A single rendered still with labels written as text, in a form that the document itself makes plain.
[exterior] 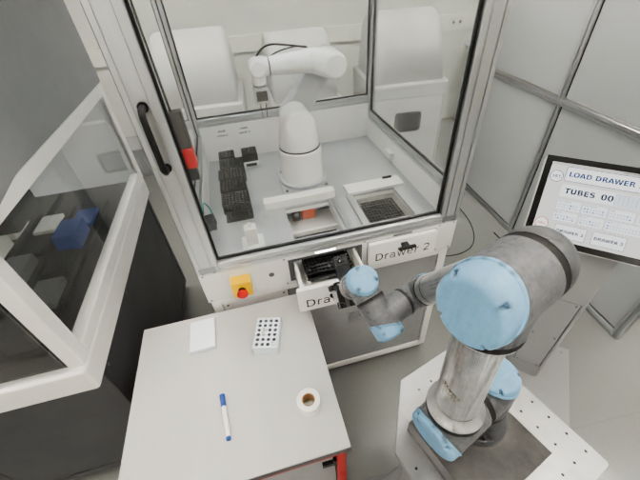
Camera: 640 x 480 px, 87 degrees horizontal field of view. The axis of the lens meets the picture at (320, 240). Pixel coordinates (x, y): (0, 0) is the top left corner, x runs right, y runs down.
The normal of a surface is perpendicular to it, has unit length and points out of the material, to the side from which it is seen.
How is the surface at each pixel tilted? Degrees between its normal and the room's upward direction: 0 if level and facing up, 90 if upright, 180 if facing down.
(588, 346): 0
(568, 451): 0
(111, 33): 90
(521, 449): 3
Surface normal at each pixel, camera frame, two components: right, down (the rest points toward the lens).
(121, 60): 0.25, 0.61
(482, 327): -0.83, 0.30
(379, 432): -0.06, -0.76
